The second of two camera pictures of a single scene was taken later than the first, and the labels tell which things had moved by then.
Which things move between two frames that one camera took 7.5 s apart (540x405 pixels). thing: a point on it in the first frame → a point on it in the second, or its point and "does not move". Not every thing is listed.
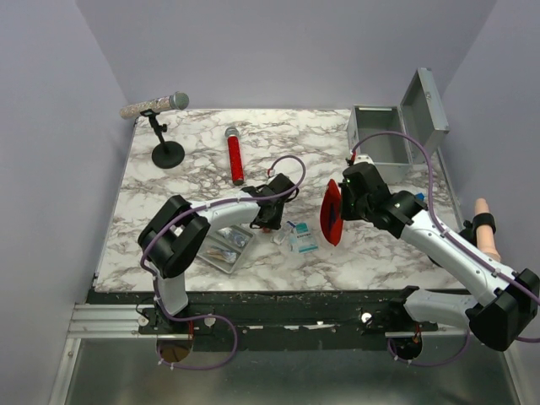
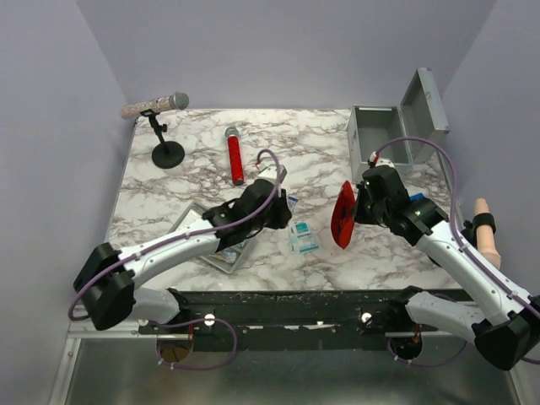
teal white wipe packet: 300,240 does not move
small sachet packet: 283,232 → 292,202
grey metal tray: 227,247 does not move
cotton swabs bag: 226,255 does not move
